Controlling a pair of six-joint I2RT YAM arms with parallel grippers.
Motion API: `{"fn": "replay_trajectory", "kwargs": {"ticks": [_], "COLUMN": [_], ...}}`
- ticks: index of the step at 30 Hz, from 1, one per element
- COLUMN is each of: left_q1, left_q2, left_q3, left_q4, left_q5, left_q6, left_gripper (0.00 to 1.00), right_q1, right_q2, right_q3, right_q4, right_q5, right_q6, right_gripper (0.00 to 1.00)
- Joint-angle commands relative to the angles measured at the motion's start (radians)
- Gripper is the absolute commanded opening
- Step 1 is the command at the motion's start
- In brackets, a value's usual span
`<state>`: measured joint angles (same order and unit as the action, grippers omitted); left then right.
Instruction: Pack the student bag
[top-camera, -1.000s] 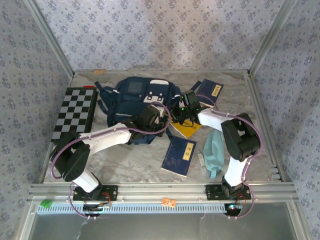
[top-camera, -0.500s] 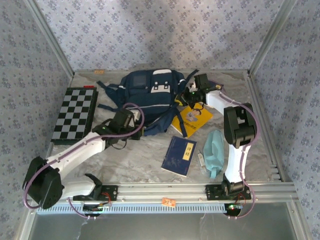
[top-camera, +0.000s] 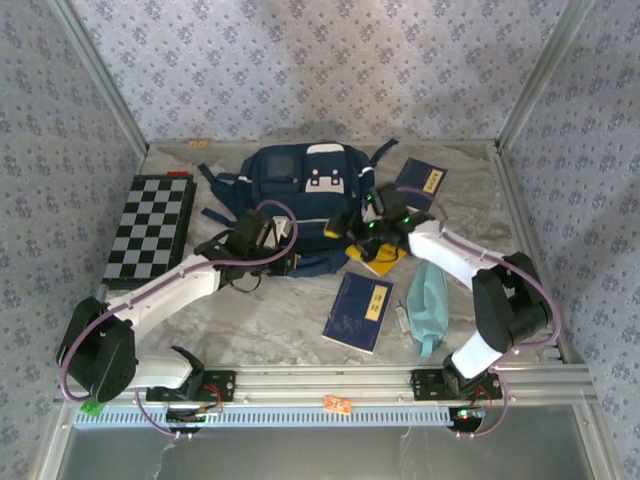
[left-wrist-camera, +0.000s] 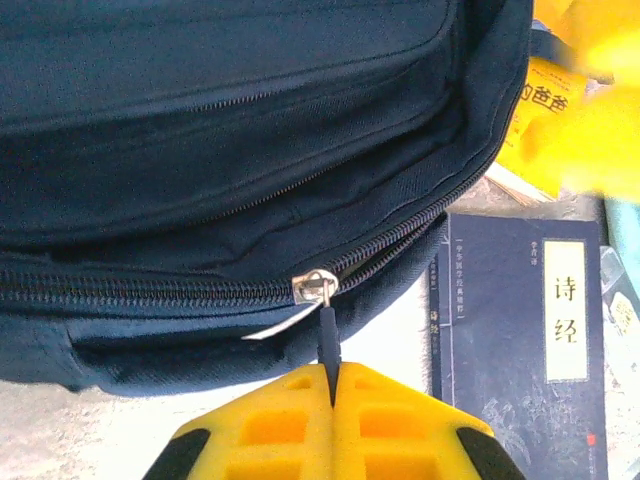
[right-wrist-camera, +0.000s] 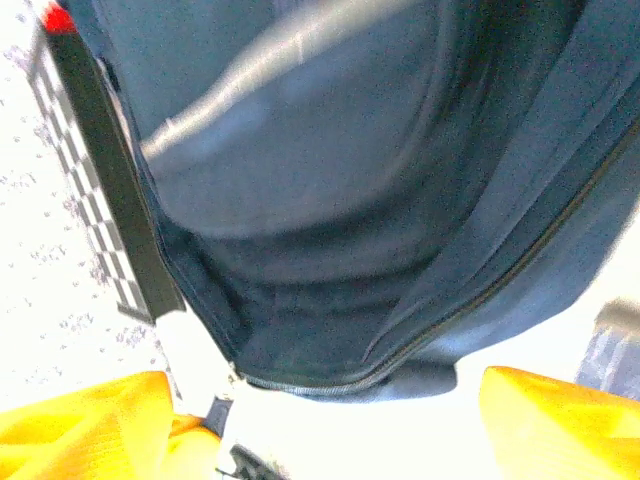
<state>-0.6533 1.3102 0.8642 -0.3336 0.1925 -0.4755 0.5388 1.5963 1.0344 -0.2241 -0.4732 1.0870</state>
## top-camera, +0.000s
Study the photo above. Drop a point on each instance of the navy blue student backpack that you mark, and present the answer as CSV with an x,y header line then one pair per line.
x,y
280,195

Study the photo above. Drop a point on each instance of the blue book with yellow label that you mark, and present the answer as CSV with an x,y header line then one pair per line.
x,y
425,175
355,315

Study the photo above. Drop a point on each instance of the clear glue tube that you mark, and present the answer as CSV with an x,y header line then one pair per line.
x,y
403,320

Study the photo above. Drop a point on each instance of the teal pencil case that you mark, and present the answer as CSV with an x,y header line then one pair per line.
x,y
425,305

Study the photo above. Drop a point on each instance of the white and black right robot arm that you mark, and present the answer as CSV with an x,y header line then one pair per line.
x,y
440,250

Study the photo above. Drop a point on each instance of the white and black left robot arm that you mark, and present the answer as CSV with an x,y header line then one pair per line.
x,y
175,280

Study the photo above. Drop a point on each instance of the black and grey chessboard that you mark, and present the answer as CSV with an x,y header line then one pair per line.
x,y
145,225

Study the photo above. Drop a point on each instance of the small orange sticker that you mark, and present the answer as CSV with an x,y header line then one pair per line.
x,y
198,144

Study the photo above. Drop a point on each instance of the orange paper tag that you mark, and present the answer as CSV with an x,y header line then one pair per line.
x,y
337,404

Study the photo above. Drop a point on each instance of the shiny metal panel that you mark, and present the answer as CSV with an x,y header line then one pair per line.
x,y
320,455

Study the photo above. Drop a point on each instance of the green plastic block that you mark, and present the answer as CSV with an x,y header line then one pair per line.
x,y
92,407

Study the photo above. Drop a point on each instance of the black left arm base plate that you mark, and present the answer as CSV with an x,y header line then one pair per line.
x,y
220,385

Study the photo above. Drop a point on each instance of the aluminium mounting rail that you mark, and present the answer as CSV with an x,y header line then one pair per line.
x,y
320,380

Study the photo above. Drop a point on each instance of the aluminium side rail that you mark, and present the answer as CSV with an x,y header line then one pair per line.
x,y
520,210

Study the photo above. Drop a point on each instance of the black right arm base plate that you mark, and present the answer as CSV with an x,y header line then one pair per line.
x,y
425,385

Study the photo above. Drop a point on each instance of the aluminium frame post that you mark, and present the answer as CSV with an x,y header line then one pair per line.
x,y
545,75
100,75

